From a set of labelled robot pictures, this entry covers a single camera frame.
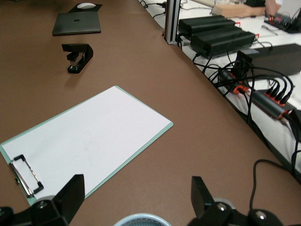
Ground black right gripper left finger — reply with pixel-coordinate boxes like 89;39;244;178
25;174;85;226

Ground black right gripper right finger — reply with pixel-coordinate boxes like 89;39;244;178
188;176;284;226

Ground silver laptop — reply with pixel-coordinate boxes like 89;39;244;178
52;11;102;37

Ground bystander bare hand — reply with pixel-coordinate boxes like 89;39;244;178
264;0;282;16

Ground light blue mesh pen cup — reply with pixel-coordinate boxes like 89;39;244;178
114;213;170;226

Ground green clipboard with paper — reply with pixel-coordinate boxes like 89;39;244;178
1;86;171;200

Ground mint green clipboard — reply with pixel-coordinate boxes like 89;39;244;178
0;85;174;207

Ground grey hub orange ports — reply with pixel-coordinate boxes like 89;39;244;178
250;90;296;121

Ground black hub orange ports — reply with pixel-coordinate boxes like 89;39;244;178
217;70;251;95

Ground small black adapter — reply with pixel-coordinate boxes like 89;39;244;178
236;50;253;71

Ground black stapler red tip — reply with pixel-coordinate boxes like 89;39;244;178
61;43;94;75

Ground black power supply brick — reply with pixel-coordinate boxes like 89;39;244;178
177;15;237;38
190;28;257;59

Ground large flat black box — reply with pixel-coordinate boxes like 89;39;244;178
251;43;301;76

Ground small metal tool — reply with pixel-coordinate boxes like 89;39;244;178
261;24;278;36

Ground black mouse pad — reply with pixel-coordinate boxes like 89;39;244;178
68;4;103;14

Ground white computer mouse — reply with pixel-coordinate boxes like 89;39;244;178
77;2;96;10

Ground electronics circuit board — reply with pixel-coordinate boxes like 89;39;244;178
264;13;301;33

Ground thin black looped cable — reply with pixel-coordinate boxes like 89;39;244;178
248;159;301;214

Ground aluminium profile post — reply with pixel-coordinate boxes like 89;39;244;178
164;0;182;45

